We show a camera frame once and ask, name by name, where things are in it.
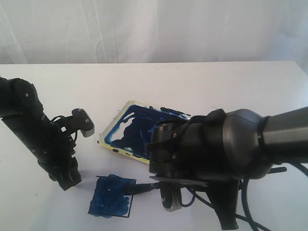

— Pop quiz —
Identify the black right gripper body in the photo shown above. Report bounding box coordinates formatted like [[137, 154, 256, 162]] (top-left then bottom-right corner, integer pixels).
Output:
[[150, 176, 241, 207]]

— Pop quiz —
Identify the black paintbrush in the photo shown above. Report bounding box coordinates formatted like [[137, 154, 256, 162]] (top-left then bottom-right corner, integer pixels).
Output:
[[123, 167, 287, 195]]

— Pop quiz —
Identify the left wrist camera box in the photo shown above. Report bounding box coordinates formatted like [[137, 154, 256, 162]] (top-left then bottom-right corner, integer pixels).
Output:
[[56, 108, 95, 138]]

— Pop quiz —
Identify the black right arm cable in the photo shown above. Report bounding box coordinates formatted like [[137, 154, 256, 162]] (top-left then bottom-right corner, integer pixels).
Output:
[[237, 162, 308, 231]]

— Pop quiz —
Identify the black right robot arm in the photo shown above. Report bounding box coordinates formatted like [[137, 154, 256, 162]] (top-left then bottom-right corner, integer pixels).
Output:
[[145, 108, 308, 230]]

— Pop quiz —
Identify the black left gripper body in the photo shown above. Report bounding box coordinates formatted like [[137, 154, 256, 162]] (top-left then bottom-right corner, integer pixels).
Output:
[[37, 137, 78, 175]]

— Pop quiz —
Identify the white paint tray blue paint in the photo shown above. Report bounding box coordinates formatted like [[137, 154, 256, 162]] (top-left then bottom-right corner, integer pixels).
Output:
[[97, 101, 192, 164]]

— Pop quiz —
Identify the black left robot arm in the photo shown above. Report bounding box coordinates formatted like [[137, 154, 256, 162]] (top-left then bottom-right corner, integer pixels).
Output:
[[0, 77, 81, 191]]

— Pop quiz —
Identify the white backdrop curtain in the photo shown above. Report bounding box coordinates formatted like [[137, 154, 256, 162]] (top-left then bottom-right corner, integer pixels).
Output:
[[0, 0, 308, 69]]

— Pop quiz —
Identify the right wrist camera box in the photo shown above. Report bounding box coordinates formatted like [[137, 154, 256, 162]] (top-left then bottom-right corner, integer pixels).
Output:
[[160, 184, 182, 212]]

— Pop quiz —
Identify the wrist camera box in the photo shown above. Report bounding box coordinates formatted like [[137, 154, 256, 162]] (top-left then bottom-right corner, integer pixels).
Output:
[[160, 184, 182, 212], [56, 108, 95, 138]]

